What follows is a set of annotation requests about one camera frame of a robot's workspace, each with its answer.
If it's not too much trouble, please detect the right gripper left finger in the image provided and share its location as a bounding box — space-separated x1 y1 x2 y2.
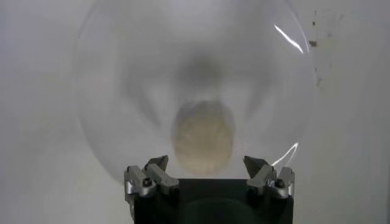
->
124 155 180 203

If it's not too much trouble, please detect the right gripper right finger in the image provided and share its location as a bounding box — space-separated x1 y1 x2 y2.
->
243 155 296 200

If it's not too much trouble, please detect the white steamed baozi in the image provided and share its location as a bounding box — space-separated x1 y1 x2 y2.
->
171 100 235 178

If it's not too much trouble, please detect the white round plate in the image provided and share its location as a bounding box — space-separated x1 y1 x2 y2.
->
73 0 316 186

